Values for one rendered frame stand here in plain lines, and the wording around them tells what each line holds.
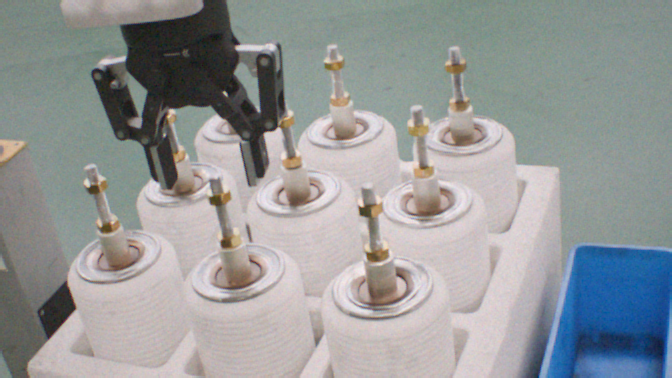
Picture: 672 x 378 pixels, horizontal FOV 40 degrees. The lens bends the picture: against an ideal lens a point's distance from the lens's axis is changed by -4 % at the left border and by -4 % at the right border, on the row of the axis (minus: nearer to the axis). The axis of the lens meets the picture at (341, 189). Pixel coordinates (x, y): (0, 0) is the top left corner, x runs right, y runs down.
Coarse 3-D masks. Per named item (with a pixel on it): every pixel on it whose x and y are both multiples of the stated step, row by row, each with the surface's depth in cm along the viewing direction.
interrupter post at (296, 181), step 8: (288, 168) 82; (296, 168) 81; (304, 168) 82; (288, 176) 81; (296, 176) 81; (304, 176) 82; (288, 184) 82; (296, 184) 82; (304, 184) 82; (288, 192) 83; (296, 192) 82; (304, 192) 82; (296, 200) 83
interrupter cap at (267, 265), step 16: (208, 256) 76; (256, 256) 76; (272, 256) 75; (208, 272) 75; (256, 272) 74; (272, 272) 73; (208, 288) 73; (224, 288) 72; (240, 288) 72; (256, 288) 72
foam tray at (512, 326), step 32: (544, 192) 91; (512, 224) 88; (544, 224) 89; (512, 256) 83; (544, 256) 90; (512, 288) 79; (544, 288) 92; (320, 320) 81; (480, 320) 76; (512, 320) 78; (544, 320) 93; (64, 352) 80; (192, 352) 78; (320, 352) 76; (480, 352) 73; (512, 352) 79; (544, 352) 95
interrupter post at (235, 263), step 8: (224, 248) 72; (232, 248) 72; (240, 248) 72; (224, 256) 72; (232, 256) 72; (240, 256) 72; (224, 264) 73; (232, 264) 73; (240, 264) 73; (248, 264) 73; (224, 272) 73; (232, 272) 73; (240, 272) 73; (248, 272) 74; (232, 280) 73; (240, 280) 73
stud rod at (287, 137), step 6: (288, 114) 79; (282, 132) 80; (288, 132) 80; (282, 138) 80; (288, 138) 80; (288, 144) 81; (294, 144) 81; (288, 150) 81; (294, 150) 81; (288, 156) 81
